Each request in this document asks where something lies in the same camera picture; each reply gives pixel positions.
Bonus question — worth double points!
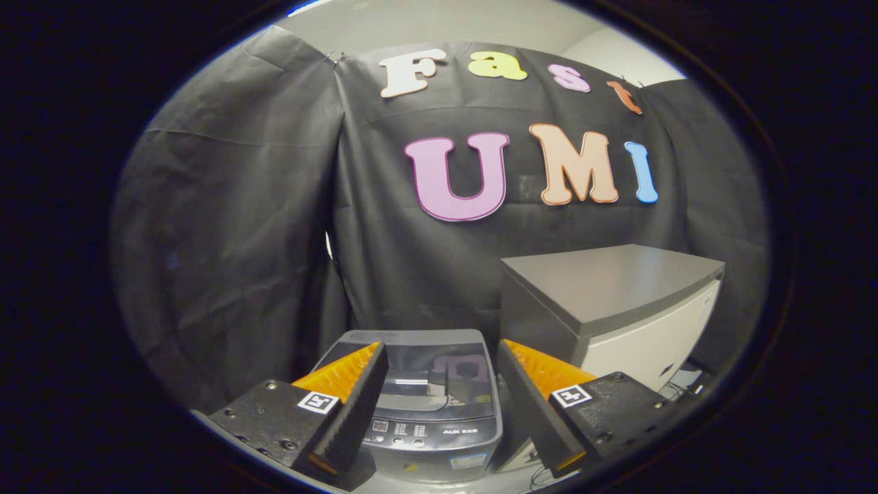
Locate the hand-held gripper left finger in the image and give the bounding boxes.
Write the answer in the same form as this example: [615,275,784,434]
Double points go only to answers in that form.
[208,341,390,478]

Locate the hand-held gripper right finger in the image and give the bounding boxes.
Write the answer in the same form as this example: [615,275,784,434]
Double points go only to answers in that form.
[497,339,676,479]

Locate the grey washing machine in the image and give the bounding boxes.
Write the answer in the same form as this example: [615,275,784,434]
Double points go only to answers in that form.
[312,329,505,484]

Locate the beige cabinet with grey top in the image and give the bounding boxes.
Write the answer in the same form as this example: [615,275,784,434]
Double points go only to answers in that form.
[499,244,726,474]

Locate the black backdrop cloth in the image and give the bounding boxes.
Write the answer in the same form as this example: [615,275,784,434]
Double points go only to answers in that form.
[110,26,769,412]

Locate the dark cables beside cabinet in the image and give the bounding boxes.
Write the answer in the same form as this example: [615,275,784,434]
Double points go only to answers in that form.
[657,367,711,405]

